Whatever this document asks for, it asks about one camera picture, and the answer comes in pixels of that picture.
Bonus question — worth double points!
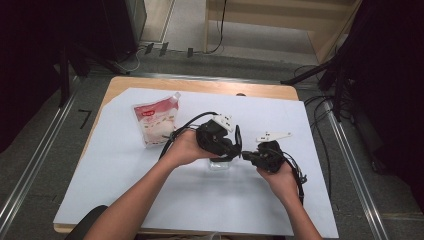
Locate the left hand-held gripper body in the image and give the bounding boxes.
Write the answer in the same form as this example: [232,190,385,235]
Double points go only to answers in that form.
[195,113,235,158]

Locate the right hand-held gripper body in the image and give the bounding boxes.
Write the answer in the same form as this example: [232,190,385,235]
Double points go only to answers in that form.
[251,130,294,174]

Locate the clear container with black lid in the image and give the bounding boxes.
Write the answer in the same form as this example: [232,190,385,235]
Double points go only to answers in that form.
[208,124,244,172]

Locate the red and white sugar pouch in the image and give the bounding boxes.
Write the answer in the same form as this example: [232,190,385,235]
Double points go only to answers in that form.
[132,92,182,149]

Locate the person's left hand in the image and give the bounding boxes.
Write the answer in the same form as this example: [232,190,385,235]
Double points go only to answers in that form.
[160,129,220,170]

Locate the person's right hand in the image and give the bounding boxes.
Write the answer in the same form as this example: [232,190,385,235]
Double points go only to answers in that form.
[256,161,300,201]

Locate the white table cover sheet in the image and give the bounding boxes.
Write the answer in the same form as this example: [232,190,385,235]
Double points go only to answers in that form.
[53,87,340,239]

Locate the black metal stand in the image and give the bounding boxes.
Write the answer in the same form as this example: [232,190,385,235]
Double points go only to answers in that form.
[57,44,130,108]
[280,54,356,124]

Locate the wooden shelf unit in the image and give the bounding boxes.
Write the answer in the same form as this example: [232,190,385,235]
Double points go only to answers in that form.
[202,0,364,65]

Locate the grey cabinet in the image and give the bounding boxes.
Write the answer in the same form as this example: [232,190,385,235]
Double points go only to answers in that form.
[124,0,148,44]

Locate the black curtain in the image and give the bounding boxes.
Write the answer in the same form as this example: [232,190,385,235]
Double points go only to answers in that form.
[0,0,148,153]
[333,0,424,214]

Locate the right hand-held gripper cable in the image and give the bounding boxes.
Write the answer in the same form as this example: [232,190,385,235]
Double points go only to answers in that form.
[279,149,308,206]

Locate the black floor cables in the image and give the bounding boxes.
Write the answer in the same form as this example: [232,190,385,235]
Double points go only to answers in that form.
[293,64,338,201]

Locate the metal floor rail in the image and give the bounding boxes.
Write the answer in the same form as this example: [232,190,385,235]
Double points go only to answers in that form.
[323,99,390,240]
[0,75,83,231]

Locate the white floor cable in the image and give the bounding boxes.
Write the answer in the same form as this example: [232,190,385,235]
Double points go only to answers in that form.
[114,47,144,74]

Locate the black hanging cable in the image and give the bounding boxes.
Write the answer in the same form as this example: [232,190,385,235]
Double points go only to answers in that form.
[203,0,229,55]

